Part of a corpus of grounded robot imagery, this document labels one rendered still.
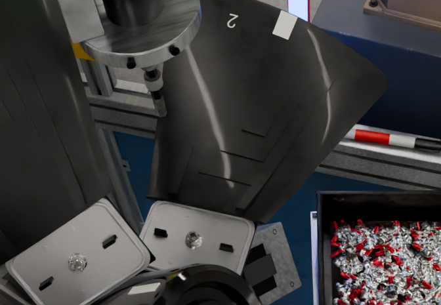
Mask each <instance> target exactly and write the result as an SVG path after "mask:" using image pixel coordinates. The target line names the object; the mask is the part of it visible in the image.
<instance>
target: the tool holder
mask: <svg viewBox="0 0 441 305"><path fill-rule="evenodd" d="M56 1H57V3H58V6H59V9H60V12H61V14H62V17H63V20H64V23H65V25H66V29H67V31H68V34H69V36H70V39H71V42H72V43H79V44H80V46H81V48H82V49H83V50H84V51H85V52H86V53H87V54H88V55H89V56H90V57H91V58H93V59H95V60H96V61H97V62H100V63H102V64H105V65H107V66H111V67H115V68H124V69H135V68H145V67H148V66H153V65H156V64H159V63H162V62H164V61H166V60H168V59H170V58H172V57H174V56H176V55H178V54H179V53H180V52H181V51H182V50H184V49H185V48H186V47H187V46H188V45H189V44H190V42H191V41H192V40H193V38H195V36H196V34H197V32H198V30H199V27H200V24H201V5H200V0H164V7H163V10H162V12H161V14H160V15H159V16H158V17H157V18H156V19H155V20H154V21H152V22H150V23H149V24H146V25H144V26H140V27H136V28H125V27H121V26H118V25H116V24H114V23H113V22H111V20H110V19H109V18H108V17H107V15H106V11H105V8H104V4H103V2H102V0H56Z"/></svg>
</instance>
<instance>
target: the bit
mask: <svg viewBox="0 0 441 305"><path fill-rule="evenodd" d="M143 78H144V82H145V85H146V88H147V89H148V90H149V91H150V92H151V95H152V100H153V103H154V107H155V110H156V115H158V116H159V117H165V116H166V113H167V110H166V106H165V101H164V98H163V93H162V90H161V88H162V86H163V79H162V76H161V73H160V71H159V70H158V69H155V70H152V71H145V72H144V77H143Z"/></svg>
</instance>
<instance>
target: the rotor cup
mask: <svg viewBox="0 0 441 305"><path fill-rule="evenodd" d="M153 283H160V284H159V285H158V287H157V288H156V290H155V291H150V292H145V293H137V294H132V295H128V293H129V291H130V290H131V289H132V288H133V287H136V286H141V285H149V284H153ZM90 305H263V304H262V302H261V300H260V298H259V297H258V295H257V293H256V292H255V291H254V289H253V288H252V287H251V286H250V284H248V282H246V280H245V279H244V278H243V277H241V276H240V275H239V274H237V273H236V272H234V271H232V270H230V269H228V268H225V267H223V266H219V265H215V264H208V263H197V264H190V265H185V266H179V267H175V268H168V269H164V270H157V271H152V272H140V273H138V274H136V275H135V276H134V277H132V278H130V279H129V280H127V281H126V282H124V283H123V284H121V285H120V286H118V287H116V288H115V289H114V290H112V291H110V292H109V293H107V294H106V295H104V296H103V297H101V298H99V299H98V300H96V301H95V302H93V303H92V304H90Z"/></svg>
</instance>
